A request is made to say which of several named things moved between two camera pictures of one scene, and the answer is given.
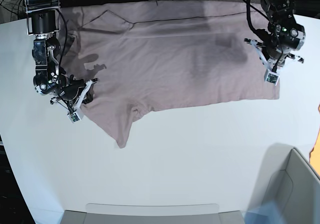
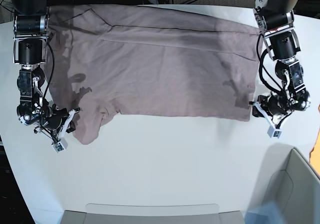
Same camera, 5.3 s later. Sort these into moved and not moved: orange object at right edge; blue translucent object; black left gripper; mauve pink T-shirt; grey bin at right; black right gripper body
Moved: black right gripper body; mauve pink T-shirt; black left gripper
Not moved: orange object at right edge; blue translucent object; grey bin at right
